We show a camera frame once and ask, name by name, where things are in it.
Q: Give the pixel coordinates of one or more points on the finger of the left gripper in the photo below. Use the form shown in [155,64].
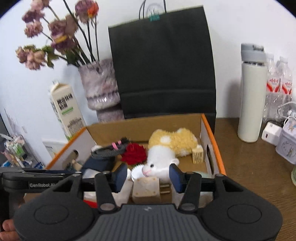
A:
[48,173]

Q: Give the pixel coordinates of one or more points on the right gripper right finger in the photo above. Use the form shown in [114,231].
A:
[188,184]

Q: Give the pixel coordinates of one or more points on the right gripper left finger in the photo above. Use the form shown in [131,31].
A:
[106,184]

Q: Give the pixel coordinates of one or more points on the white wall plug adapter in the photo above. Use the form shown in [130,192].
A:
[149,190]

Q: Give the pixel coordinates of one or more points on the person left hand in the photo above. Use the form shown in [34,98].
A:
[9,233]

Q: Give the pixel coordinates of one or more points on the dark blue pouch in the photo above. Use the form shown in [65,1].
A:
[99,165]

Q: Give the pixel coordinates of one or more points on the white cardboard box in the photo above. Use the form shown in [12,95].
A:
[53,146]

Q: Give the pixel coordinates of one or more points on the small wooden stamp block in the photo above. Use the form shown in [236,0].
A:
[197,155]

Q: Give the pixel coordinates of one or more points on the red fabric flower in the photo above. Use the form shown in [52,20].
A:
[134,154]

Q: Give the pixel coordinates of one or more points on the yellow white plush toy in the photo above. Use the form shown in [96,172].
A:
[165,148]

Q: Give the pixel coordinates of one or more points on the orange cardboard box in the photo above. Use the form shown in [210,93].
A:
[139,130]

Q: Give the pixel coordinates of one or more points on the white green milk carton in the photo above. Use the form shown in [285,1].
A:
[66,109]

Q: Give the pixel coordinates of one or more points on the white usb charger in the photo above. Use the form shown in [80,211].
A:
[271,133]

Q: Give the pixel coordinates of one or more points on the white printed tin box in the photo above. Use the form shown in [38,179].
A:
[286,146]

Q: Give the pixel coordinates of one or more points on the clear glass cup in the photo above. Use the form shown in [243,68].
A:
[293,175]

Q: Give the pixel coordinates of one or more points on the purple ceramic vase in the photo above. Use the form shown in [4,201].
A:
[101,90]

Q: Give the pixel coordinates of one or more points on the clear water bottle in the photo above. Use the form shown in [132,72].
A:
[286,80]
[272,89]

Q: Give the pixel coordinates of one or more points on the black paper bag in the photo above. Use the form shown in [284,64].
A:
[165,67]

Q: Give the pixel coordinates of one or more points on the dried pink flower bouquet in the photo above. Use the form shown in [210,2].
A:
[70,39]

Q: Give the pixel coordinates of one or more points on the white thermos bottle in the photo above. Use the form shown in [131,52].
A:
[253,91]

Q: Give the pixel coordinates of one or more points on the teal binder clip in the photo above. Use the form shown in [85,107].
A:
[154,17]

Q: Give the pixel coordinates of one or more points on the cluttered wire rack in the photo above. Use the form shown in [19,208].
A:
[16,153]

